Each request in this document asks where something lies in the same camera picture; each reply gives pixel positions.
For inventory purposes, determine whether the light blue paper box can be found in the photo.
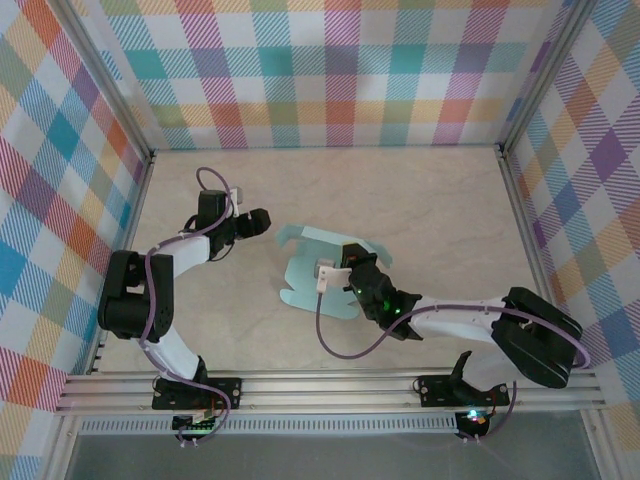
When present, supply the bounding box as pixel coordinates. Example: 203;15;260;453
275;223;394;320

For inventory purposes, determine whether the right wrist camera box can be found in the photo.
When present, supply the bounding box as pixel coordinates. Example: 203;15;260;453
314;257;352;296

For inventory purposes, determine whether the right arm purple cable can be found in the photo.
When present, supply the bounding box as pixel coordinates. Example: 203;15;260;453
317;292;592;446

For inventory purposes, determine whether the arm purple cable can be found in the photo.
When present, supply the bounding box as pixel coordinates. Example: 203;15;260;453
139;166;241;446
317;292;592;446

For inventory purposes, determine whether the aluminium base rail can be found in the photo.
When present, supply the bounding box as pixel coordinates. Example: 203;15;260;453
54;372;609;416

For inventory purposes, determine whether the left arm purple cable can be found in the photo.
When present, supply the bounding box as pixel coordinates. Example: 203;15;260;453
139;166;241;446

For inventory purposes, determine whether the slotted grey cable duct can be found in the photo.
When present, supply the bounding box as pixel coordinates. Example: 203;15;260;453
79;417;459;435

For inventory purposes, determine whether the aluminium frame post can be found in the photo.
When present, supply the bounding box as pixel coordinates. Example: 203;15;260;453
49;0;156;166
497;0;599;159

